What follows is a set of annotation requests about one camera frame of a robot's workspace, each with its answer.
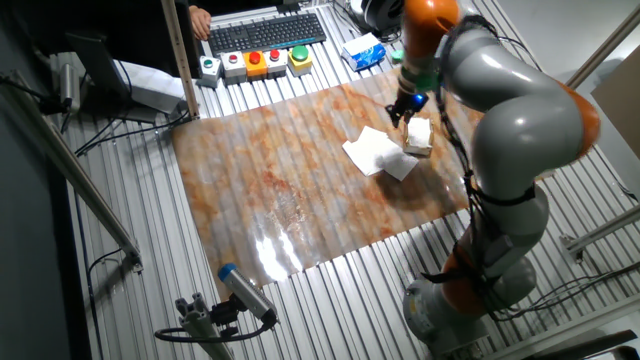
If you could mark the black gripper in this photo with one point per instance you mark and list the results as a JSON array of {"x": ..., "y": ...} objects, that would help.
[{"x": 412, "y": 102}]

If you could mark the white pulled napkin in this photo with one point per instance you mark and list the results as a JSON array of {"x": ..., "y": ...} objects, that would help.
[{"x": 420, "y": 132}]

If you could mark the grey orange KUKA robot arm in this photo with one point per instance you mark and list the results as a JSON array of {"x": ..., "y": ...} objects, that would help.
[{"x": 520, "y": 125}]

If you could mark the golden napkin box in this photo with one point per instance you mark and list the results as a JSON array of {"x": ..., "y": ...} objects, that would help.
[{"x": 417, "y": 150}]

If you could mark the white loose napkin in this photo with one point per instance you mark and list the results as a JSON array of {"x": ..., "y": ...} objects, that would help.
[
  {"x": 367, "y": 147},
  {"x": 402, "y": 167}
]

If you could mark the person's hand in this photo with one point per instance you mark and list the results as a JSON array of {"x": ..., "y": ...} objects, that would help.
[{"x": 201, "y": 22}]

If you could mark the green wrist adapter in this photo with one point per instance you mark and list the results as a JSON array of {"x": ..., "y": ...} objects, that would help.
[{"x": 425, "y": 81}]

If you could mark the small green object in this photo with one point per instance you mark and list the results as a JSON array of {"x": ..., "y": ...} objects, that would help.
[{"x": 397, "y": 56}]

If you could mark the blue white tissue pack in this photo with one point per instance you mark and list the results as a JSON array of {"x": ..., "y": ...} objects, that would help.
[{"x": 364, "y": 51}]

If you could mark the black round device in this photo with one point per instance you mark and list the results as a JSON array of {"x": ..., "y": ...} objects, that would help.
[{"x": 377, "y": 12}]

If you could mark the green button yellow box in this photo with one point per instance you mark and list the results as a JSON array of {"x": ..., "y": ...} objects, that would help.
[{"x": 300, "y": 59}]

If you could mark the red button white box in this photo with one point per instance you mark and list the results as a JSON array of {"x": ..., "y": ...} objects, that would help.
[
  {"x": 275, "y": 62},
  {"x": 233, "y": 66}
]

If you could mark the orange marble pattern mat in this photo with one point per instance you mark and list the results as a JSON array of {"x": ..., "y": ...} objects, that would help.
[{"x": 275, "y": 200}]

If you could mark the red button orange box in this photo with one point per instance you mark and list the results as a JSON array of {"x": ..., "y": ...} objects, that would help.
[{"x": 255, "y": 65}]

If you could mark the black keyboard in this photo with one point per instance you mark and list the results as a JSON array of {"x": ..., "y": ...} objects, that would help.
[{"x": 265, "y": 34}]

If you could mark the small green button grey box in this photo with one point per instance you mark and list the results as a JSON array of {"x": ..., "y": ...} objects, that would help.
[{"x": 210, "y": 70}]

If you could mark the brown cardboard sheet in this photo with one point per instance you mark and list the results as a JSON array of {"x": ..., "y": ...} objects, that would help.
[{"x": 620, "y": 100}]

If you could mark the wooden frame post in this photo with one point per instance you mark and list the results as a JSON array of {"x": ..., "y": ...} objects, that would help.
[{"x": 181, "y": 60}]

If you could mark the silver camera blue cap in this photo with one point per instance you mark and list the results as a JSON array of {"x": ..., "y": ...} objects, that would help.
[{"x": 245, "y": 290}]

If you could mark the aluminium camera mount profile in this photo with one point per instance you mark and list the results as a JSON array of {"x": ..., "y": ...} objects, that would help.
[{"x": 200, "y": 325}]

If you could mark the diagonal aluminium frame bar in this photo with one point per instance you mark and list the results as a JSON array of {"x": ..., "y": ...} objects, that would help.
[{"x": 75, "y": 172}]

